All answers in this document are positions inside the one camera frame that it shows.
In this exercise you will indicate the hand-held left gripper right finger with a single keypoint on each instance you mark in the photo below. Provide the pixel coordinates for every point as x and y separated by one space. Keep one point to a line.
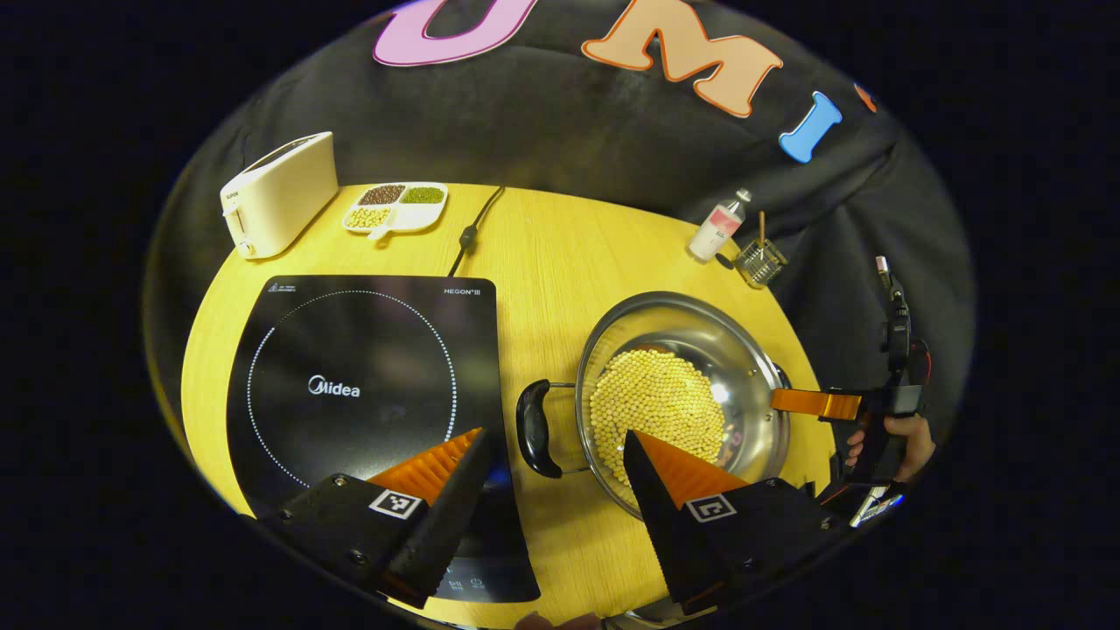
661 525

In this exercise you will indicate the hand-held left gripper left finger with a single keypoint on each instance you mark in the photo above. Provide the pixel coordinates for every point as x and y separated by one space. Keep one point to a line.
455 516

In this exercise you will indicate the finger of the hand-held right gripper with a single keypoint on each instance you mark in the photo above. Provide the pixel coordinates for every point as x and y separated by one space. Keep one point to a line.
814 403

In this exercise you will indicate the pile of soybeans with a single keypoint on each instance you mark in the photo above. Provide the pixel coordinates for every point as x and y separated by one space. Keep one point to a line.
656 402

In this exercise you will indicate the stainless steel pot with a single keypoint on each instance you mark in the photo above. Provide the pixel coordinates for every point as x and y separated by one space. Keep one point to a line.
700 332

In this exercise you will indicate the black induction cooktop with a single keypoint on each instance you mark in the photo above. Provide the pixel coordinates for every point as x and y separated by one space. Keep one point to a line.
350 350

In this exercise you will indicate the clear glass jar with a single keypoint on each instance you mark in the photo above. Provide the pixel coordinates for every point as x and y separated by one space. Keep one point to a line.
761 267

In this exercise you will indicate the wooden stick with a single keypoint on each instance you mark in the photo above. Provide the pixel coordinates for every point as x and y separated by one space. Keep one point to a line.
761 227

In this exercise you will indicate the clear bottle with pink label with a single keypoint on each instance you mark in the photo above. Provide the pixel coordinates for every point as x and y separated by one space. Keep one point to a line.
717 227

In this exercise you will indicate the white divided dish with beans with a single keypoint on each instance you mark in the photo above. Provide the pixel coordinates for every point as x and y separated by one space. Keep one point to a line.
411 214

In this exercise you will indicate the white toaster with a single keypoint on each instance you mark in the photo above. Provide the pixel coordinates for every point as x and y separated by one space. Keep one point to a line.
280 192

